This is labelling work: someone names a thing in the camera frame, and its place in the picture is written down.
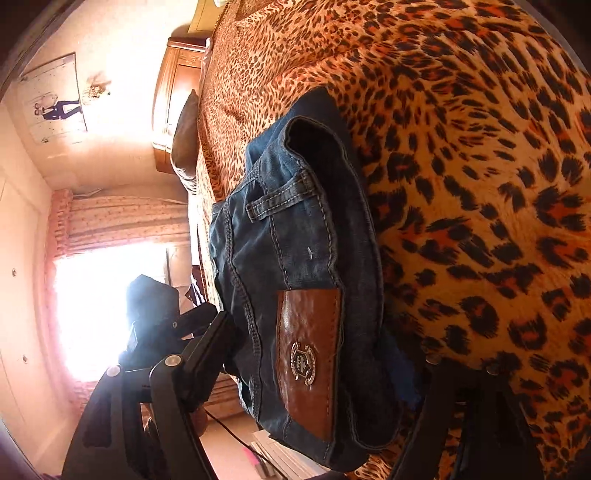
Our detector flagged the pink patterned curtain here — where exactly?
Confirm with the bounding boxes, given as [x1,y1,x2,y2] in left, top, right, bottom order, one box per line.
[46,189,189,259]

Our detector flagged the wooden headboard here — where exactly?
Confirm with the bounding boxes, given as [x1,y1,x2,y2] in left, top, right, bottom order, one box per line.
[187,0,228,34]

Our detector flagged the leopard print bedspread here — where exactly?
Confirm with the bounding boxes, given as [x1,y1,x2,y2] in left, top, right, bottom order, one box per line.
[199,1,590,479]

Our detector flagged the wooden nightstand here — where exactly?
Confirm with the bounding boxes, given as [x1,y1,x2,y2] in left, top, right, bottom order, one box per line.
[151,37,206,174]

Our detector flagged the dark cushion at bedside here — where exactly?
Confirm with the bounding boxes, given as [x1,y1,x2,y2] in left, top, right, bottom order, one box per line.
[170,89,199,182]

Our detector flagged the wall poster with figure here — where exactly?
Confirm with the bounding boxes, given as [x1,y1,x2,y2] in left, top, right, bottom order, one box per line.
[17,53,87,144]

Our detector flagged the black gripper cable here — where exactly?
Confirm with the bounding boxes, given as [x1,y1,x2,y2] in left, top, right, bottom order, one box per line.
[202,407,288,478]

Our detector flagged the blue denim pants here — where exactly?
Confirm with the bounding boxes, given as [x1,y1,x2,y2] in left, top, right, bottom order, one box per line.
[209,88,417,472]

